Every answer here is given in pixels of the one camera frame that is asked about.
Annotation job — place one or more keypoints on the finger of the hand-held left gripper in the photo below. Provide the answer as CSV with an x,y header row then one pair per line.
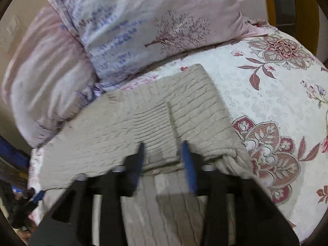
x,y
38,196

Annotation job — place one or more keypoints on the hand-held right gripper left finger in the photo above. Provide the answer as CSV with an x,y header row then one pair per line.
x,y
139,158

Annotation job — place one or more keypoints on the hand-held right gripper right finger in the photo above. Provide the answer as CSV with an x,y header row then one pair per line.
x,y
186,158

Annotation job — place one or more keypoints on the beige knitted sweater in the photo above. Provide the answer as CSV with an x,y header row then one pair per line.
x,y
179,112

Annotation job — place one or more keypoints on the floral bed sheet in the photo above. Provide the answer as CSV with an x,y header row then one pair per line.
x,y
276,102

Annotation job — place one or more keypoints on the pink striped pillow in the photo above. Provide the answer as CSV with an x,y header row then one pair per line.
x,y
43,82

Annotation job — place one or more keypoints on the pink tree print pillow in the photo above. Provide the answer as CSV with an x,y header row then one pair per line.
x,y
143,30

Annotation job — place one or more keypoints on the wooden chair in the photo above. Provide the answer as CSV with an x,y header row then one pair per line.
x,y
289,2

